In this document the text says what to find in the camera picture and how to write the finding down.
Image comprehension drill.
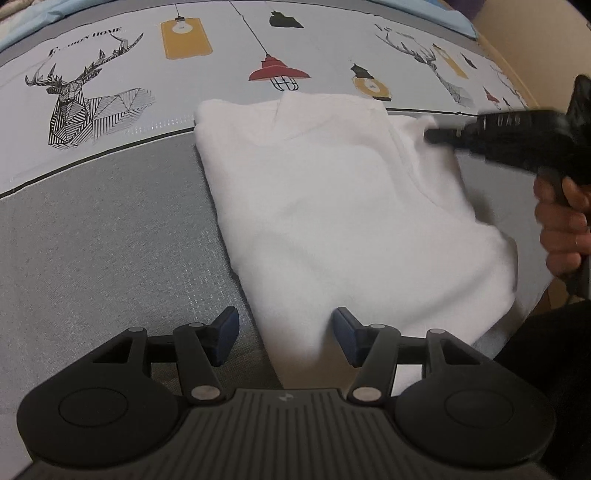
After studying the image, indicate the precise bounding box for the white long-sleeve shirt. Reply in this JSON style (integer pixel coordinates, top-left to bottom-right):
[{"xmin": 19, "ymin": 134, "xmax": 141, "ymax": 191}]
[{"xmin": 194, "ymin": 93, "xmax": 517, "ymax": 390}]

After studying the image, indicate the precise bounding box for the light blue cloud sheet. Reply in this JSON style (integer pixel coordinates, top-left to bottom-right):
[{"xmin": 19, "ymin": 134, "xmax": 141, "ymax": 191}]
[{"xmin": 1, "ymin": 0, "xmax": 478, "ymax": 51}]

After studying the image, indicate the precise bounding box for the person's right hand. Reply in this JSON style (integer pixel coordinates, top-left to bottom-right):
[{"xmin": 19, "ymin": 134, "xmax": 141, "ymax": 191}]
[{"xmin": 534, "ymin": 177, "xmax": 591, "ymax": 277}]

